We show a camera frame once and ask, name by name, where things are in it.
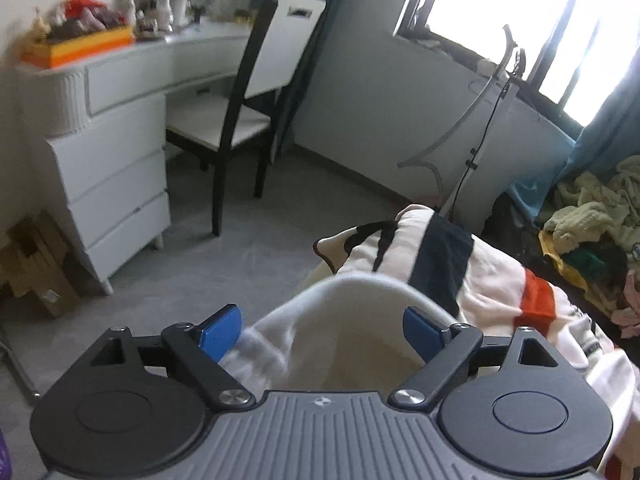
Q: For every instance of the cardboard box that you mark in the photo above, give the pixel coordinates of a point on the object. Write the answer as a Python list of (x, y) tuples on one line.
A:
[(32, 263)]

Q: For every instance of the orange yellow storage box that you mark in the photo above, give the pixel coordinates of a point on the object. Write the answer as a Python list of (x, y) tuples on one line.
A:
[(46, 56)]

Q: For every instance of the white sweatpants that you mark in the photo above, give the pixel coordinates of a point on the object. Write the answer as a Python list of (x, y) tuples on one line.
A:
[(340, 334)]

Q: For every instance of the white black chair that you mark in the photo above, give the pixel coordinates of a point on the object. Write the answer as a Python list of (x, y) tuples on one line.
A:
[(214, 128)]

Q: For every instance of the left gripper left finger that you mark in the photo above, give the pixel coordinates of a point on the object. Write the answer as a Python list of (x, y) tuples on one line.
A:
[(196, 351)]

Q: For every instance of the striped bed blanket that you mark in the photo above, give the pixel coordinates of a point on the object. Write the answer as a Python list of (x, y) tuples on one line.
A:
[(479, 284)]

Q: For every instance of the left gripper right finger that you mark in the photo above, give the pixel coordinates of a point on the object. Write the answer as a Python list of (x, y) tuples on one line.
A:
[(447, 353)]

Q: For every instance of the white dressing table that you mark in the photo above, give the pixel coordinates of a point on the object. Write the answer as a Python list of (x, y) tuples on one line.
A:
[(96, 133)]

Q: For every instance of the green garment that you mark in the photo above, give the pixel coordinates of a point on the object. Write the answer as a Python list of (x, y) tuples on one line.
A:
[(588, 264)]

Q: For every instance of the teal curtain right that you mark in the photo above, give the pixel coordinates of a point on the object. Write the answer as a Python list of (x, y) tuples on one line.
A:
[(612, 136)]

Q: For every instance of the pink garment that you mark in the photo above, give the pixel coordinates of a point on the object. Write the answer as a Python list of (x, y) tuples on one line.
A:
[(627, 318)]

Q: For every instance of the window with dark frame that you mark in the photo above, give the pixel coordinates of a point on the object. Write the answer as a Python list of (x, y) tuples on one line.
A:
[(577, 52)]

